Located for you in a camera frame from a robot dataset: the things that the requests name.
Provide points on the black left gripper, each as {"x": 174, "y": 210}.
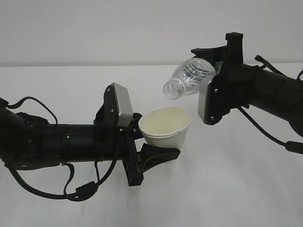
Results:
{"x": 136, "y": 163}

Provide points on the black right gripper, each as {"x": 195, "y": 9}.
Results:
{"x": 221, "y": 57}

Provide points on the white paper cup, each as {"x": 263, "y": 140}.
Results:
{"x": 165, "y": 127}

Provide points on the clear green-label water bottle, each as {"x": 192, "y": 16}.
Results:
{"x": 187, "y": 77}

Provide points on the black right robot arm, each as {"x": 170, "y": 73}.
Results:
{"x": 241, "y": 85}

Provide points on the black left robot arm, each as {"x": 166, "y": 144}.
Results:
{"x": 30, "y": 142}

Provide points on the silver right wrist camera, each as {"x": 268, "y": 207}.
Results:
{"x": 216, "y": 99}

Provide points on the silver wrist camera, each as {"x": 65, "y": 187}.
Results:
{"x": 216, "y": 99}
{"x": 116, "y": 110}

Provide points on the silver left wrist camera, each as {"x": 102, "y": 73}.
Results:
{"x": 116, "y": 110}

